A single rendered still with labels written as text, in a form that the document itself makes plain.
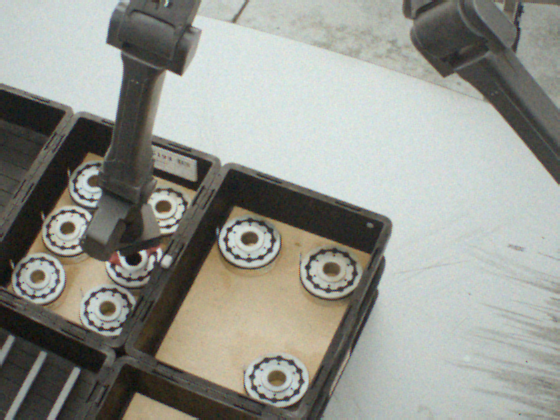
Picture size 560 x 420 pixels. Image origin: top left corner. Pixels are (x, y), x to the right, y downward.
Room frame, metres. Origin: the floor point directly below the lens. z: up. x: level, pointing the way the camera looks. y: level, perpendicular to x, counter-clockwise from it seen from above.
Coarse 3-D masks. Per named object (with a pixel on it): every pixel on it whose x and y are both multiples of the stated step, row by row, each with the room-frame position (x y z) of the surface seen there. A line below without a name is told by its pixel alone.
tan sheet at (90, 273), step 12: (96, 156) 1.19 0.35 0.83; (192, 192) 1.11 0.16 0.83; (60, 204) 1.08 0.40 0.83; (36, 240) 1.00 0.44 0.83; (36, 252) 0.97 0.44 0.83; (72, 264) 0.95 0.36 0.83; (84, 264) 0.95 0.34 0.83; (96, 264) 0.95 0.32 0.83; (132, 264) 0.96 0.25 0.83; (72, 276) 0.93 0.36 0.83; (84, 276) 0.93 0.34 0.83; (96, 276) 0.93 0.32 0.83; (12, 288) 0.89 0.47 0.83; (72, 288) 0.90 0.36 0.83; (84, 288) 0.91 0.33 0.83; (72, 300) 0.88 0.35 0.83; (60, 312) 0.85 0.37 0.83; (72, 312) 0.86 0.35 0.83; (108, 312) 0.86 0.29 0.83
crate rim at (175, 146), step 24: (72, 120) 1.19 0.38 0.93; (96, 120) 1.19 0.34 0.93; (168, 144) 1.14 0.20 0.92; (216, 168) 1.09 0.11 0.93; (24, 192) 1.03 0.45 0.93; (192, 216) 0.99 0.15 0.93; (0, 240) 0.93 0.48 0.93; (0, 288) 0.84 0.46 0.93; (144, 288) 0.86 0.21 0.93; (48, 312) 0.80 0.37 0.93; (96, 336) 0.76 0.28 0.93; (120, 336) 0.77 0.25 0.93
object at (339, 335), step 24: (240, 168) 1.09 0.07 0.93; (216, 192) 1.04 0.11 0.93; (312, 192) 1.05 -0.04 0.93; (360, 216) 1.01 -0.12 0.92; (384, 216) 1.01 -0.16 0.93; (384, 240) 0.96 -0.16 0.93; (360, 288) 0.87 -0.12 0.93; (144, 312) 0.81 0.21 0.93; (336, 336) 0.78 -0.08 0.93; (144, 360) 0.73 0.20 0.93; (216, 384) 0.69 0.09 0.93; (312, 384) 0.70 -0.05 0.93; (264, 408) 0.66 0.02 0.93
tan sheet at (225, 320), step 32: (288, 256) 0.99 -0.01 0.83; (192, 288) 0.92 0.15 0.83; (224, 288) 0.92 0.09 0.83; (256, 288) 0.93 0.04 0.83; (288, 288) 0.93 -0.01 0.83; (192, 320) 0.86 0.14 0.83; (224, 320) 0.86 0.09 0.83; (256, 320) 0.86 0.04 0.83; (288, 320) 0.87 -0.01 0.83; (320, 320) 0.87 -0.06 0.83; (160, 352) 0.79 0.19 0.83; (192, 352) 0.80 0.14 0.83; (224, 352) 0.80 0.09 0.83; (256, 352) 0.80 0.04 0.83; (288, 352) 0.81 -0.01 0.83; (320, 352) 0.81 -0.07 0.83; (224, 384) 0.74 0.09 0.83
